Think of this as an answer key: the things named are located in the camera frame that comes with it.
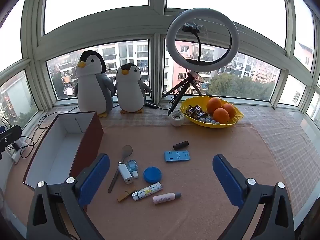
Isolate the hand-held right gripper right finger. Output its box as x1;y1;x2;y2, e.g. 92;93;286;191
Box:
212;154;295;240

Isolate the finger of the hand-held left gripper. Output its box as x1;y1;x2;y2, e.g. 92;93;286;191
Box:
0;126;22;155

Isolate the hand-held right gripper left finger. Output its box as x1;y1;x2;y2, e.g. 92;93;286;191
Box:
26;152;110;240

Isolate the white charger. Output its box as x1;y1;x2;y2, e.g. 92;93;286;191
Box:
118;162;134;185

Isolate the wooden clip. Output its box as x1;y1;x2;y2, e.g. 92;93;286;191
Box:
117;189;137;202

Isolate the blue eye drop bottle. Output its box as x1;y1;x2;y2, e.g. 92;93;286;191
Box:
126;159;139;179

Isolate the grey long-handled spoon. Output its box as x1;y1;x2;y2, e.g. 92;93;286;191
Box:
108;145;133;194

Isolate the red-brown cardboard box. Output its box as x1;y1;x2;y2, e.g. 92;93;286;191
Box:
23;111;104;212

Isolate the white patterned tube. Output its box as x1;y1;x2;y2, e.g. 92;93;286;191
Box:
131;182;163;201

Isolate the blue phone stand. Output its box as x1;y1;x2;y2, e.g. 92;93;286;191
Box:
164;150;191;162

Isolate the blue round case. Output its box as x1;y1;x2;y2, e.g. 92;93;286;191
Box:
143;167;162;183

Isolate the pink bottle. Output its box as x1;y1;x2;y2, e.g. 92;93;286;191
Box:
152;192;182;205

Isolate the white power strip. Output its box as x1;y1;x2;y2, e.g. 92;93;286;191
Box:
10;136;30;164

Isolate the yellow fruit bowl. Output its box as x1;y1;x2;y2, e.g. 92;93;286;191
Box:
180;95;244;128

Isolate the pile of wrapped candies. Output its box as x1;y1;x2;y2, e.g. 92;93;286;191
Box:
184;105;220;125

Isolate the white round gadget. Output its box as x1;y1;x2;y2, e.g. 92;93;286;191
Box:
170;110;185;127

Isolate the large penguin plush toy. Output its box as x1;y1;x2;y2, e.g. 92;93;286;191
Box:
74;50;117;118

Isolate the small penguin plush toy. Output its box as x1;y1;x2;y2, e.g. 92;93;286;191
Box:
111;64;152;114

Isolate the black gooseneck phone clamp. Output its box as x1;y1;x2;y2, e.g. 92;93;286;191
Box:
182;23;208;63

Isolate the long black cable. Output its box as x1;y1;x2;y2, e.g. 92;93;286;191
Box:
32;106;79;135

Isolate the white ring light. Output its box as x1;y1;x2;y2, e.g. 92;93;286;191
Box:
166;7;240;72

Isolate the white window frame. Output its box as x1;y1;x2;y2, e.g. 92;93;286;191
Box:
0;0;320;120

